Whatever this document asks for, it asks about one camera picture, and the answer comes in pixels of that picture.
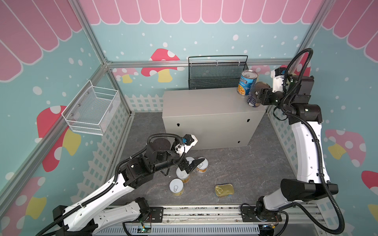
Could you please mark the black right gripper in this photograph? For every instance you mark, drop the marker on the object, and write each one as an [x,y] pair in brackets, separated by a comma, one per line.
[264,96]

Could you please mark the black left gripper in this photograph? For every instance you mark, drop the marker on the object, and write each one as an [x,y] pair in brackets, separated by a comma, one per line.
[183,165]

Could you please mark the dark navy label can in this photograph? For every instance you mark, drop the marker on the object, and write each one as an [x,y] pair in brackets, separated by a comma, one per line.
[254,99]

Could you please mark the yellow can white lid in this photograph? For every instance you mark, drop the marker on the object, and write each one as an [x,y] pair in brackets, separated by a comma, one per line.
[189,160]
[182,175]
[176,186]
[203,166]

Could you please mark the blue Progresso soup can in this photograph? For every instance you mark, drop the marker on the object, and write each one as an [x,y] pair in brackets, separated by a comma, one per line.
[247,82]

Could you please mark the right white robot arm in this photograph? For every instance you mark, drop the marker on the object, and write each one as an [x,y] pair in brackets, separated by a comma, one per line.
[290,94]

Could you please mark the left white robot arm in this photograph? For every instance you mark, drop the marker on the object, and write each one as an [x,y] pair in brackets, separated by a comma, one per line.
[92,214]

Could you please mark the yellow can white lid front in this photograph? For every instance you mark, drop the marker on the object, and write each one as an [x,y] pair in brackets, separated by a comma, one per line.
[176,186]

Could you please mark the gold rectangular sardine tin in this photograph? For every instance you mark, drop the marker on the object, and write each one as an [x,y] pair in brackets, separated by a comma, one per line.
[224,190]

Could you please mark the grey metal cabinet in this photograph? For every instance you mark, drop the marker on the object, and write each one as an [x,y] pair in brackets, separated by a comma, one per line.
[216,117]

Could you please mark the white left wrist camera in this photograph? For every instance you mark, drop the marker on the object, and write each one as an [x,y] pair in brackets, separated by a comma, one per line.
[188,141]

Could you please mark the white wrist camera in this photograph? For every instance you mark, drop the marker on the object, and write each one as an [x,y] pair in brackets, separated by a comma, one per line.
[278,79]
[188,141]

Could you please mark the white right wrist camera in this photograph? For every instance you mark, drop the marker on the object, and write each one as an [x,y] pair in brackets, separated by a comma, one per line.
[278,79]

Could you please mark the black mesh wire basket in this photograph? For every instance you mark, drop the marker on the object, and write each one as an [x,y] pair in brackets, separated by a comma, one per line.
[209,72]

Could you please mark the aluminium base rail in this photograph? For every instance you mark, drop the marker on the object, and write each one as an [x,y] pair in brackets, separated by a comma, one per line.
[209,220]

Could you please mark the white mesh wire basket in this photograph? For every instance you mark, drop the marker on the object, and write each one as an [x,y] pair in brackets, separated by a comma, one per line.
[92,109]

